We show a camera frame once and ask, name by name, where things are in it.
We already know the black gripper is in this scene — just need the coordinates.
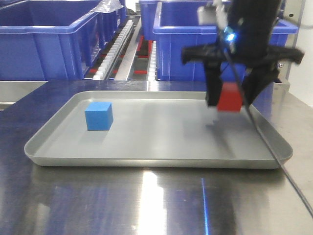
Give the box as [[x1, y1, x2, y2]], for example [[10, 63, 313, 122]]
[[181, 0, 305, 108]]

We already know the red foam cube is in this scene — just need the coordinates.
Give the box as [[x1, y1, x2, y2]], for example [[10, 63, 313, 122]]
[[217, 82, 243, 113]]

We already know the blue foam cube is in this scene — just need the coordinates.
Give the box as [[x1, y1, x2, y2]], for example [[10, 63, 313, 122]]
[[85, 102, 113, 131]]

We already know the blue plastic bin right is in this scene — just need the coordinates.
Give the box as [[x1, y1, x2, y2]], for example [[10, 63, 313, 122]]
[[153, 1, 299, 82]]

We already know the blue plastic bin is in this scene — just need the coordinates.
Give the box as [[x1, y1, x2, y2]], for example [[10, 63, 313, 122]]
[[0, 0, 118, 81], [153, 1, 299, 82]]

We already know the grey metal tray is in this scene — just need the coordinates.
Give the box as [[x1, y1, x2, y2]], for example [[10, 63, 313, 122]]
[[24, 91, 278, 169]]

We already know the white roller track right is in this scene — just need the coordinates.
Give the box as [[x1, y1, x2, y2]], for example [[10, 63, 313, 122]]
[[92, 20, 134, 81]]

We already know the clear plastic bag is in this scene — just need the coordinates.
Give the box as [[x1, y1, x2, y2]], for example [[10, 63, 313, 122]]
[[92, 0, 124, 13]]

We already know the blue plastic bin centre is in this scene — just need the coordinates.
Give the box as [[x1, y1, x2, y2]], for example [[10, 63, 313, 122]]
[[0, 0, 118, 81]]

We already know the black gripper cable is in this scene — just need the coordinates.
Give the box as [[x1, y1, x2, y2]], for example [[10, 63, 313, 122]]
[[215, 4, 313, 213]]

